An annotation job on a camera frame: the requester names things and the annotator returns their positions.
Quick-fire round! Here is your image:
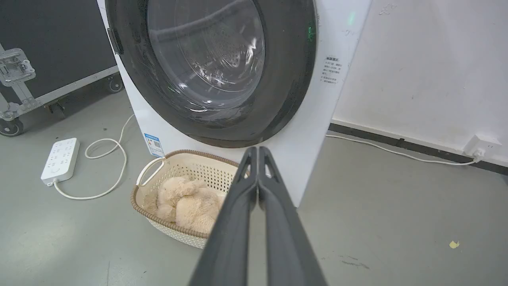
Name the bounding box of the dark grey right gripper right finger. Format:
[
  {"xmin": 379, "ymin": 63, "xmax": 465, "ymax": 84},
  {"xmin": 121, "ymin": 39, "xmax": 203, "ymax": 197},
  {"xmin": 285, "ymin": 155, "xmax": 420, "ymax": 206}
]
[{"xmin": 258, "ymin": 146, "xmax": 328, "ymax": 286}]

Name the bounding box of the blue energy label sticker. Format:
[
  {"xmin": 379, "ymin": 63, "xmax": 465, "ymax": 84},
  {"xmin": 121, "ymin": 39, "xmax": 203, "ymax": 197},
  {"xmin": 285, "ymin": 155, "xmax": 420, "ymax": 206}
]
[{"xmin": 143, "ymin": 133, "xmax": 165, "ymax": 158}]

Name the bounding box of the cream plush toy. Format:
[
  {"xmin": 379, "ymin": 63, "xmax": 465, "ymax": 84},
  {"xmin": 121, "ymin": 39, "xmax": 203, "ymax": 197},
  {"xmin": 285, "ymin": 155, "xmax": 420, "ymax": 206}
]
[{"xmin": 145, "ymin": 176, "xmax": 227, "ymax": 235}]

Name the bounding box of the white washing machine body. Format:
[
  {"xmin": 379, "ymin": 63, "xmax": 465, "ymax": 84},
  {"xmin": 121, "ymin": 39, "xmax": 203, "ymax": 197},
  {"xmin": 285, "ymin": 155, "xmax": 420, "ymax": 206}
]
[{"xmin": 96, "ymin": 0, "xmax": 373, "ymax": 208}]

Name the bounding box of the white power strip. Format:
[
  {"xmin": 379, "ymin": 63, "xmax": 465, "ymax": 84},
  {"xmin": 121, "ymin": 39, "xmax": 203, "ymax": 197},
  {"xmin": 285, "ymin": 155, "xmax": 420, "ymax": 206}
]
[
  {"xmin": 40, "ymin": 137, "xmax": 80, "ymax": 187},
  {"xmin": 52, "ymin": 114, "xmax": 136, "ymax": 200}
]

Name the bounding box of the dark round washing machine door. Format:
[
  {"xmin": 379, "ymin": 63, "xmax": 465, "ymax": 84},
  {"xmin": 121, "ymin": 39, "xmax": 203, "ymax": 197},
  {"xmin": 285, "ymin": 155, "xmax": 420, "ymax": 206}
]
[{"xmin": 105, "ymin": 0, "xmax": 318, "ymax": 149}]

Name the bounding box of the white wall socket plug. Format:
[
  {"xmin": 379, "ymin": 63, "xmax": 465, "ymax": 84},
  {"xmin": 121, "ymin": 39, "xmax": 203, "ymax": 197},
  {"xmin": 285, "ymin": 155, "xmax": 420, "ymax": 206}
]
[{"xmin": 464, "ymin": 135, "xmax": 503, "ymax": 161}]

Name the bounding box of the beige woven laundry basket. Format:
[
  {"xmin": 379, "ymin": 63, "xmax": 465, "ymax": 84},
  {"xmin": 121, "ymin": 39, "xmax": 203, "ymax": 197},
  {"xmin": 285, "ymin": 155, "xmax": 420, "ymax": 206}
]
[{"xmin": 131, "ymin": 149, "xmax": 252, "ymax": 249}]

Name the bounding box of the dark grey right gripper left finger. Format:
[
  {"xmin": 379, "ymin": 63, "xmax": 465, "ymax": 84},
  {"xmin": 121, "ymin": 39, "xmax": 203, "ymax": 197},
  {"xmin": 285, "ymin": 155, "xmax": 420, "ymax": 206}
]
[{"xmin": 189, "ymin": 147, "xmax": 259, "ymax": 286}]

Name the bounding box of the white cable along wall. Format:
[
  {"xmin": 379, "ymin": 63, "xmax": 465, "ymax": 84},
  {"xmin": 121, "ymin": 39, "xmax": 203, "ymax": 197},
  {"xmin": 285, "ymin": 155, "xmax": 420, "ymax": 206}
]
[{"xmin": 326, "ymin": 134, "xmax": 479, "ymax": 166}]

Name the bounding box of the black flight case with casters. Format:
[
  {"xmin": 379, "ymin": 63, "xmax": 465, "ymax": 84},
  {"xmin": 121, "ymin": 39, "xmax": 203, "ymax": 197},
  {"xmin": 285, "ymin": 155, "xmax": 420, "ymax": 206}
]
[{"xmin": 0, "ymin": 0, "xmax": 124, "ymax": 137}]

